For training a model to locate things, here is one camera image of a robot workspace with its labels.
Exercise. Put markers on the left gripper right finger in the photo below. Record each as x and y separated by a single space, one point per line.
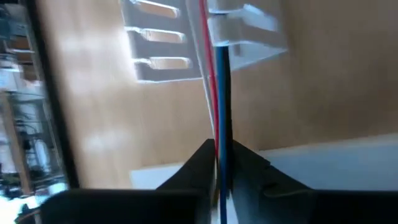
311 208

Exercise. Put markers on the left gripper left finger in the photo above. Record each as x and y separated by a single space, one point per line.
124 208

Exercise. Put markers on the white duct cover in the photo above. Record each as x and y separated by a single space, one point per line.
326 161

